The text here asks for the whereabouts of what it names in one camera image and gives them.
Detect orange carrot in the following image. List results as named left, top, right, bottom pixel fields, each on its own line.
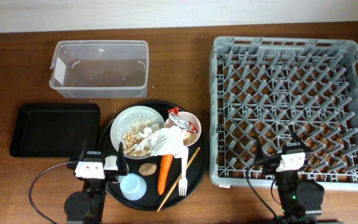
left=157, top=154, right=173, bottom=195

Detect black rectangular tray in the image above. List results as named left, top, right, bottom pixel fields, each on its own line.
left=9, top=103, right=100, bottom=157

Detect white cup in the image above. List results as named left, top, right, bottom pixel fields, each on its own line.
left=104, top=156, right=118, bottom=170

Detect grey dishwasher rack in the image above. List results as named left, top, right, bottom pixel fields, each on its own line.
left=209, top=36, right=358, bottom=191

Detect grey round plate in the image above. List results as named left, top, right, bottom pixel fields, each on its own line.
left=110, top=106, right=164, bottom=159

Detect clear plastic bin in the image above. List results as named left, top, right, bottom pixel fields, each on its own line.
left=49, top=40, right=149, bottom=98

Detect rice and peanut scraps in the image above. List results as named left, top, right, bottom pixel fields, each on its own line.
left=122, top=118, right=160, bottom=158

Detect white plastic fork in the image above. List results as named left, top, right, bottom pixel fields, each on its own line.
left=178, top=147, right=188, bottom=197

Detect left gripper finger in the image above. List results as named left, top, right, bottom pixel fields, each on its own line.
left=77, top=140, right=87, bottom=161
left=117, top=142, right=128, bottom=174

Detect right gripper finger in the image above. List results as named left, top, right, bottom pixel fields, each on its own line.
left=291, top=131, right=312, bottom=152
left=255, top=137, right=264, bottom=162

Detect light blue cup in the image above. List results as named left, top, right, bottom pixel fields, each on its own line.
left=119, top=174, right=147, bottom=201

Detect red snack wrapper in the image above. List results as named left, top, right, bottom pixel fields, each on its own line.
left=168, top=107, right=198, bottom=134

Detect white tissue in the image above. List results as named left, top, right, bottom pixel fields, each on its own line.
left=134, top=124, right=188, bottom=158

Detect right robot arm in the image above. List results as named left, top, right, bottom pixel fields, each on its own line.
left=255, top=132, right=324, bottom=223

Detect wooden chopstick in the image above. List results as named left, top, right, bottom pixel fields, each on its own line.
left=157, top=147, right=201, bottom=212

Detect round black tray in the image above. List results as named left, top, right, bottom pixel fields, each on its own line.
left=96, top=100, right=208, bottom=212

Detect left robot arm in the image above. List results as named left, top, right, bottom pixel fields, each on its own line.
left=64, top=143, right=129, bottom=223

